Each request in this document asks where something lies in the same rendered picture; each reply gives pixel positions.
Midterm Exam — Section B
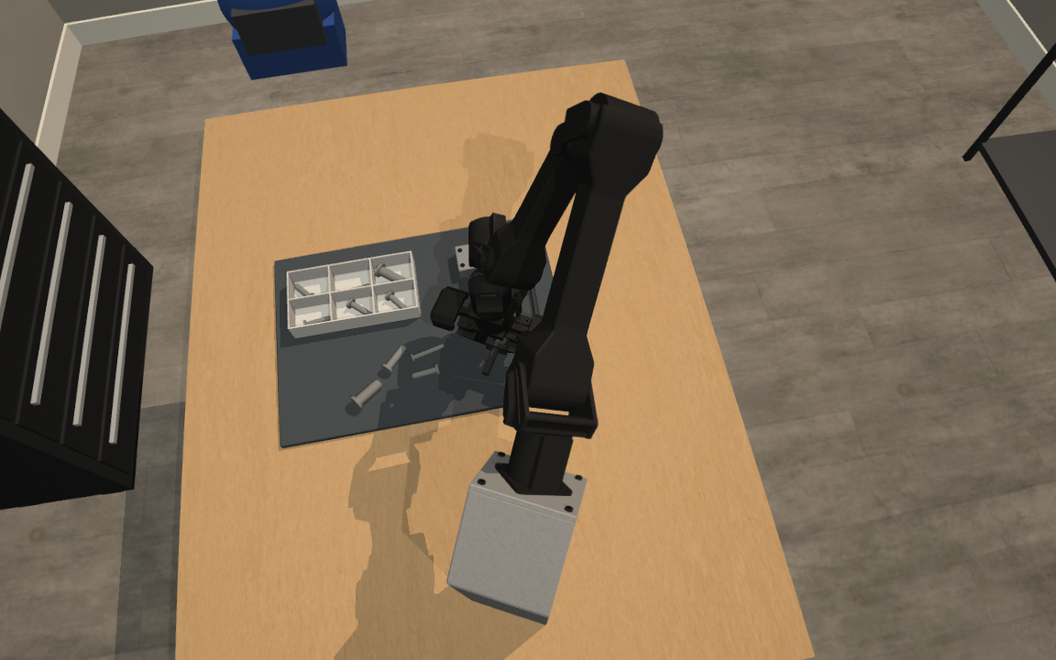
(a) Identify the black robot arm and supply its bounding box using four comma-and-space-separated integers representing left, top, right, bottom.
467, 93, 663, 496

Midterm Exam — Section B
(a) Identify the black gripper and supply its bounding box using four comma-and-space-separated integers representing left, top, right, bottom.
430, 286, 543, 354

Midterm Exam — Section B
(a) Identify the grey metal clevis fork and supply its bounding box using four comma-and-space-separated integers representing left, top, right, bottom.
480, 336, 507, 376

